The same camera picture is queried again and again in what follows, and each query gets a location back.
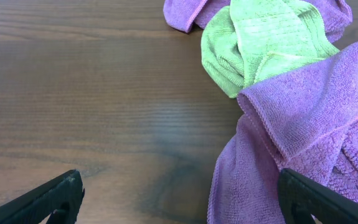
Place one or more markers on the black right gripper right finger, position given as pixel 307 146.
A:
pixel 302 199

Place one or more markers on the purple microfiber cloth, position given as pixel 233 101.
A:
pixel 305 120

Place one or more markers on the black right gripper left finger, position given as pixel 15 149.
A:
pixel 58 200

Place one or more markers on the lower green microfiber cloth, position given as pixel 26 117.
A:
pixel 249 41

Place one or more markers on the crumpled purple cloth in pile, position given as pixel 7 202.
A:
pixel 182 14

